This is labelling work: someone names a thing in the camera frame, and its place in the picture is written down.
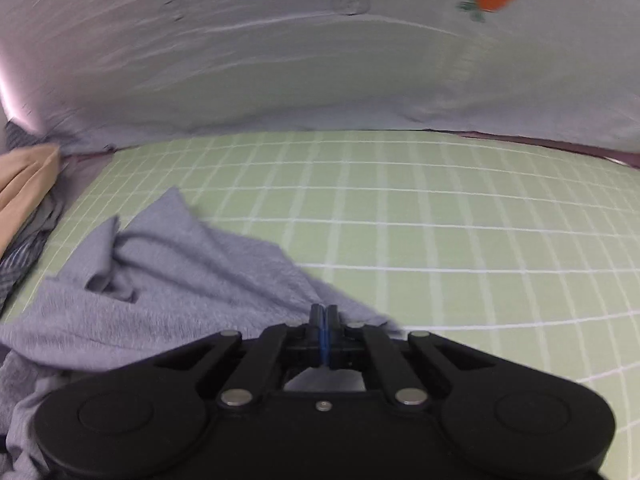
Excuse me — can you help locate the white carrot print blanket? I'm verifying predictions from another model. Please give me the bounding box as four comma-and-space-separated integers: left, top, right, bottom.
0, 0, 640, 167

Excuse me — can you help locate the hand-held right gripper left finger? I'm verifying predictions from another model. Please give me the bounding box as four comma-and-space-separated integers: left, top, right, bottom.
150, 303, 326, 407

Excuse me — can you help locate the dark striped cloth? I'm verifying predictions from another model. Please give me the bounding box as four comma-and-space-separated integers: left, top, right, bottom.
0, 122, 66, 313

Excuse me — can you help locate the tan cloth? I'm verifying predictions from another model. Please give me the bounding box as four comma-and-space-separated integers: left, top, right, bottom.
0, 142, 63, 256

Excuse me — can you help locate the grey-blue shirt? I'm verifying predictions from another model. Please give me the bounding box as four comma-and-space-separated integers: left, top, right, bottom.
0, 186, 406, 480

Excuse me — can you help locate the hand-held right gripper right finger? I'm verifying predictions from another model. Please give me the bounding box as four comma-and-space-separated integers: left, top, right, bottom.
325, 305, 493, 406

